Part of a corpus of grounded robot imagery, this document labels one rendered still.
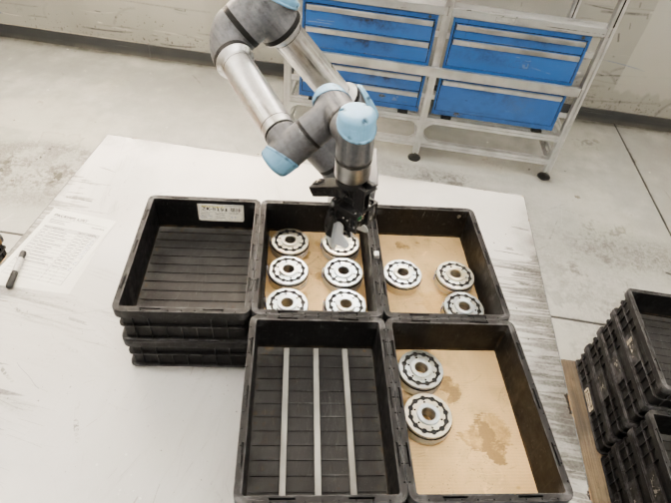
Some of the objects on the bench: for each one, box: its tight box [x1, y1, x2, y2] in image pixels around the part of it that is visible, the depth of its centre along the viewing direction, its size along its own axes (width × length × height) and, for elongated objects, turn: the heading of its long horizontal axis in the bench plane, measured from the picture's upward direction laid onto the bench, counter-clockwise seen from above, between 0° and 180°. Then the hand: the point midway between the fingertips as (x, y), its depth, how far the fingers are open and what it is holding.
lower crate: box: [122, 335, 248, 367], centre depth 138 cm, size 40×30×12 cm
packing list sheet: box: [0, 208, 116, 294], centre depth 153 cm, size 33×23×1 cm
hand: (339, 238), depth 123 cm, fingers open, 5 cm apart
